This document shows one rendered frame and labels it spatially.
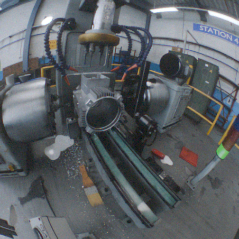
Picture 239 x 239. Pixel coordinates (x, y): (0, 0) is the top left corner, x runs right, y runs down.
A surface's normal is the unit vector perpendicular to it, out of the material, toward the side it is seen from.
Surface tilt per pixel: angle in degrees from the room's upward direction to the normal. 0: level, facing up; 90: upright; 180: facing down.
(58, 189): 0
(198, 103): 90
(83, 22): 90
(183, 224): 0
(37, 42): 90
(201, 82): 90
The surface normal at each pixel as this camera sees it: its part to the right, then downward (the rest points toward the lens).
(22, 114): 0.53, 0.14
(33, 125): 0.53, 0.44
